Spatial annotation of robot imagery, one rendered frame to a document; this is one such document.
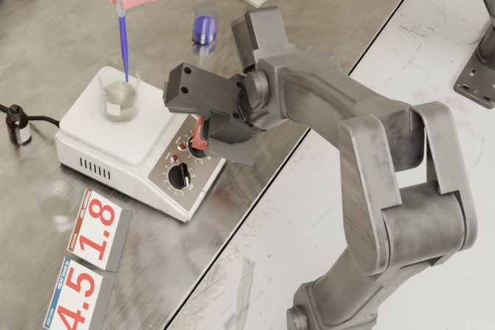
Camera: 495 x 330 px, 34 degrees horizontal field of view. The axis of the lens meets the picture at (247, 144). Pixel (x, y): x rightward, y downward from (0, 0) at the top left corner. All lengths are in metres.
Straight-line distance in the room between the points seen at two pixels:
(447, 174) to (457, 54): 0.70
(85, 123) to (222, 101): 0.21
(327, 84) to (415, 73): 0.55
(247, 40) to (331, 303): 0.31
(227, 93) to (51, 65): 0.37
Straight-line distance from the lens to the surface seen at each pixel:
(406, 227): 0.66
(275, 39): 0.92
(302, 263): 1.08
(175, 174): 1.06
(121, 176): 1.06
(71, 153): 1.09
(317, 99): 0.76
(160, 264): 1.06
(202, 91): 0.93
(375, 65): 1.30
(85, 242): 1.04
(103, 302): 1.04
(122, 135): 1.05
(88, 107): 1.08
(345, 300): 0.81
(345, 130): 0.65
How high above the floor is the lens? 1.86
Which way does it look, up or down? 55 degrees down
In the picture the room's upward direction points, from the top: 12 degrees clockwise
